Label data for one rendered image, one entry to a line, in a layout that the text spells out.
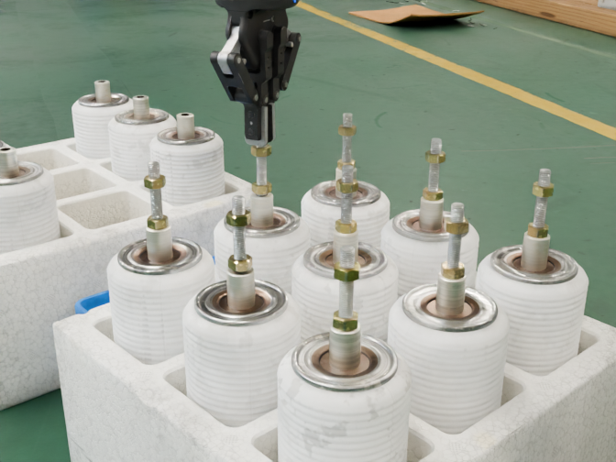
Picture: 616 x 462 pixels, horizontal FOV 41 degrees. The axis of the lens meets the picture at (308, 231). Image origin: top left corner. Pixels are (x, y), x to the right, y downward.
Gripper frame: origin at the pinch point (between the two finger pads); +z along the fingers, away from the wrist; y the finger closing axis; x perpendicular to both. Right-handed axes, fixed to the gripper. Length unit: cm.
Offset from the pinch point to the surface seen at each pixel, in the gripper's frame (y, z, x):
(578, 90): 179, 35, -3
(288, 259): -2.4, 12.4, -4.2
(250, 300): -15.6, 9.6, -7.8
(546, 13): 302, 32, 32
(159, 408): -21.9, 17.5, -2.8
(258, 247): -4.1, 10.8, -2.0
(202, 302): -17.0, 10.0, -4.1
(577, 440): -2.2, 23.8, -32.6
